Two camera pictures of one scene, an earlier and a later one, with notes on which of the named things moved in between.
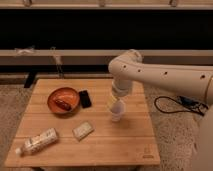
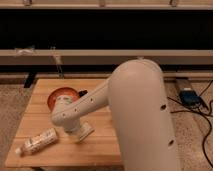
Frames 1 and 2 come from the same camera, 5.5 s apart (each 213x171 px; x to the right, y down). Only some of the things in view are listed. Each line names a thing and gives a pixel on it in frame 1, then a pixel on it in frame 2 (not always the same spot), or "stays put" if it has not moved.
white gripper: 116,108 → 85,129
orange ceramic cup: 63,100 stays put
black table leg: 30,79 stays put
